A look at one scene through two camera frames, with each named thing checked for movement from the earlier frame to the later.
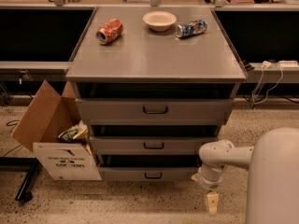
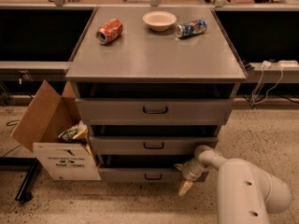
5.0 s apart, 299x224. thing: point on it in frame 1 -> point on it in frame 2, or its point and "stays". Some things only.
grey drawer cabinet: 152,85 stays
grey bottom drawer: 147,174 stays
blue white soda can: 192,27 stays
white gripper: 209,181 -> 189,171
